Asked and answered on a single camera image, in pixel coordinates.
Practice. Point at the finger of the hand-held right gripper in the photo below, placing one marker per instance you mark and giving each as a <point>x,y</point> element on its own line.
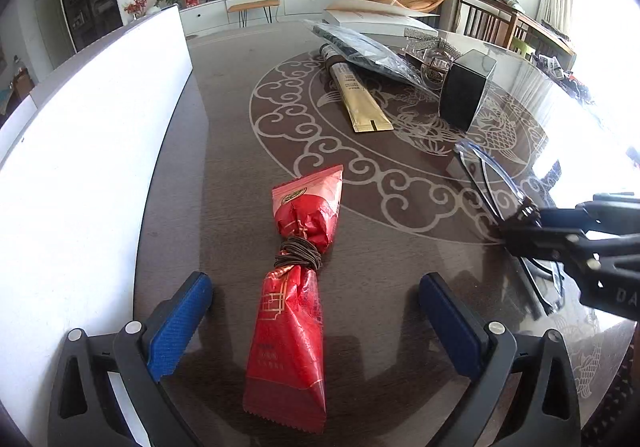
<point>545,244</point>
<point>565,219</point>

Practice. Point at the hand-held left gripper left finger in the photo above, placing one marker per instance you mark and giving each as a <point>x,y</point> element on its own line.
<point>175,327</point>

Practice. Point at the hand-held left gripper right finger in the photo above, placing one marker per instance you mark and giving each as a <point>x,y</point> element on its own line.
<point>450,322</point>

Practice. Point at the white board panel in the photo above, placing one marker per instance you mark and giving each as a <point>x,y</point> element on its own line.
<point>75,177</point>

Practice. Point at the glossy black box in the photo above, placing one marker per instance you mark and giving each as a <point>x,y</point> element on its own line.
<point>462,92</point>

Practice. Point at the wooden side table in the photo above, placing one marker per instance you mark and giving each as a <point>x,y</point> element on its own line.
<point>545,39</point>

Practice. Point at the wooden chair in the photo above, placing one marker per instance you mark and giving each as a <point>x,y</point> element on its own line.
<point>487,19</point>

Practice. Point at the gold packet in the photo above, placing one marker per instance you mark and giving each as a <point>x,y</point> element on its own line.
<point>357,99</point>

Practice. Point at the clear plastic bag dark contents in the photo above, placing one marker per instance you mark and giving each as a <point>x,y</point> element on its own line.
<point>360,47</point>

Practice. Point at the white flat box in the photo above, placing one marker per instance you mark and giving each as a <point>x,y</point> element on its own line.
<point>370,17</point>

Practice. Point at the red flower plant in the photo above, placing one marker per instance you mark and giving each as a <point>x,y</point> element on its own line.
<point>136,4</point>

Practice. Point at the orange top bench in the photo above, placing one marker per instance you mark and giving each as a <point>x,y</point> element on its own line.
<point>252,3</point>

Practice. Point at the white television cabinet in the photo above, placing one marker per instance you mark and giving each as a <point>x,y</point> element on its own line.
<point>305,2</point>

